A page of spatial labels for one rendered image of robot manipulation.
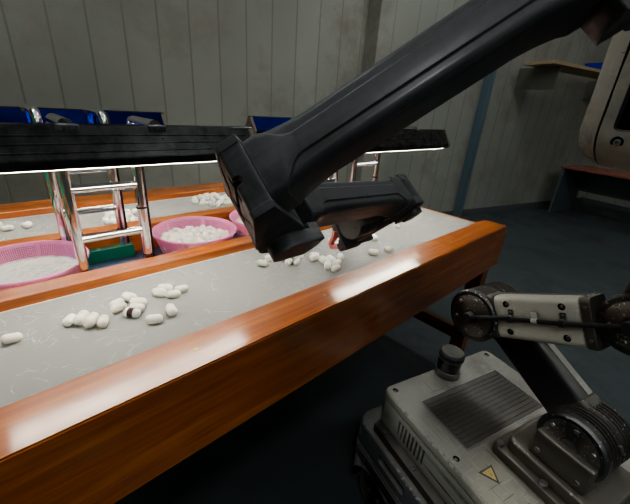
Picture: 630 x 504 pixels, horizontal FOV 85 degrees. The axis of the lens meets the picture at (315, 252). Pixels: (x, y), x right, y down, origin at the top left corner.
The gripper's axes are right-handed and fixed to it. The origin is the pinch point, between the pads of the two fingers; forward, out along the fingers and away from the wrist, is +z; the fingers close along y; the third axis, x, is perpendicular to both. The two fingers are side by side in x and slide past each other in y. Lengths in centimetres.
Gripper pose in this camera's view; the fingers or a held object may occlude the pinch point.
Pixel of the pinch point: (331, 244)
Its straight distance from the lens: 86.6
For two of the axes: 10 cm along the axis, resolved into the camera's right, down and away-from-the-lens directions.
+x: 3.9, 9.1, -1.3
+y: -7.3, 2.2, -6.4
